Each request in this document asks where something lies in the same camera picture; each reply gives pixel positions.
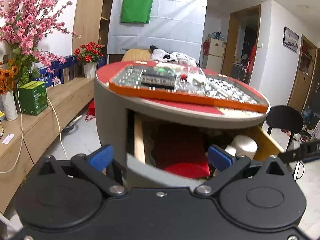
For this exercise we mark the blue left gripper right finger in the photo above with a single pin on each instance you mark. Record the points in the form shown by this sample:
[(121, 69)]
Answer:
[(219, 158)]

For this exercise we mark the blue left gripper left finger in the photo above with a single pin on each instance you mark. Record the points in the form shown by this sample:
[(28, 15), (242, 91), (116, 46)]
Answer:
[(101, 158)]

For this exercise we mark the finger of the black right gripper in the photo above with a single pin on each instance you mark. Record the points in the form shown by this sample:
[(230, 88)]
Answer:
[(307, 152)]

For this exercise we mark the red item in drawer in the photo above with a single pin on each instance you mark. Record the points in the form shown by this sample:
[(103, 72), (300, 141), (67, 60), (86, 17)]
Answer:
[(181, 154)]

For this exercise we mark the black round chair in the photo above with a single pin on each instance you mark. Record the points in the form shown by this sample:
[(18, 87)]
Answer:
[(284, 117)]

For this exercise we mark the red shopping bag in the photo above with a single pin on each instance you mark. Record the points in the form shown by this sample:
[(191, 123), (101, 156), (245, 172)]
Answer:
[(90, 111)]

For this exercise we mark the round grey side table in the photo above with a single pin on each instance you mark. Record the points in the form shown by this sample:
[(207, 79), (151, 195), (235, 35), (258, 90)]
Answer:
[(118, 117)]

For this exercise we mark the white long stick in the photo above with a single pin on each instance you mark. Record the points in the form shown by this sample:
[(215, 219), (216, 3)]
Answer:
[(224, 92)]

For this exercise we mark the long wooden low cabinet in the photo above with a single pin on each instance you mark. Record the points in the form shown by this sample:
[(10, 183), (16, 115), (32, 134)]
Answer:
[(26, 139)]

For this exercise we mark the orange rimmed metal tray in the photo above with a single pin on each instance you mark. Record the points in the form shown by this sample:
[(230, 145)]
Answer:
[(127, 82)]

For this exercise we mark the clear plastic bag item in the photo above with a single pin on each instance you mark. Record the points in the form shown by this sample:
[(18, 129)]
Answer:
[(194, 76)]

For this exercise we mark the green cardboard box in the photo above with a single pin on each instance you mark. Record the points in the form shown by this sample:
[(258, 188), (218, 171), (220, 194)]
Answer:
[(33, 98)]

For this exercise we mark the black box Face label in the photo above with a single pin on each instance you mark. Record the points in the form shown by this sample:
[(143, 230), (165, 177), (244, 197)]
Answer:
[(158, 81)]

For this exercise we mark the white refrigerator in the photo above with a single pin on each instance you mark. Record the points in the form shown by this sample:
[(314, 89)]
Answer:
[(213, 54)]

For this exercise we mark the blue cardboard boxes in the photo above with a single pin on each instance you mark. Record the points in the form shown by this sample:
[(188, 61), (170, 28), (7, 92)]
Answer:
[(60, 73)]

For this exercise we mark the red rose bouquet white pot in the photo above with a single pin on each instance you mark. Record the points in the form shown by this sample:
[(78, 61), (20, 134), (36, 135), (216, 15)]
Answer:
[(89, 56)]

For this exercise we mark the white ribbed vase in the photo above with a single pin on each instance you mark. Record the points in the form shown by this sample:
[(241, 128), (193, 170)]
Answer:
[(9, 105)]

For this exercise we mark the beige armchair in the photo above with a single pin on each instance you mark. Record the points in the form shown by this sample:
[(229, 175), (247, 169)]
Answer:
[(136, 55)]

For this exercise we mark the panda plush clothing pile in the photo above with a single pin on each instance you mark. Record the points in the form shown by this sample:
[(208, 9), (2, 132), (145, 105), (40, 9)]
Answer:
[(175, 57)]

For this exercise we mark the orange sunflower bouquet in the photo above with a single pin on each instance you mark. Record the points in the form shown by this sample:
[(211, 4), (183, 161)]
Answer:
[(8, 77)]

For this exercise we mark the tall wooden shelf unit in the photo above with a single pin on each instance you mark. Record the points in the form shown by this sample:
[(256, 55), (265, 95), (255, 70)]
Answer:
[(91, 22)]

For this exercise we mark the white backdrop sheet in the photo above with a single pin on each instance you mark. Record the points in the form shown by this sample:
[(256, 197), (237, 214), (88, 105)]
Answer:
[(175, 25)]

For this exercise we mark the green cloth on backdrop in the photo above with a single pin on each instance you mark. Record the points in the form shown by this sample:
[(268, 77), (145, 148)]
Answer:
[(136, 11)]

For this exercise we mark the pink blossom artificial flowers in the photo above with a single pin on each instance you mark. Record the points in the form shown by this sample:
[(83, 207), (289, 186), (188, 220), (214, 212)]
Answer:
[(26, 23)]

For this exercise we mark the framed wall picture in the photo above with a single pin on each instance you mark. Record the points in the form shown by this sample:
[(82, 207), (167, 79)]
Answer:
[(290, 39)]

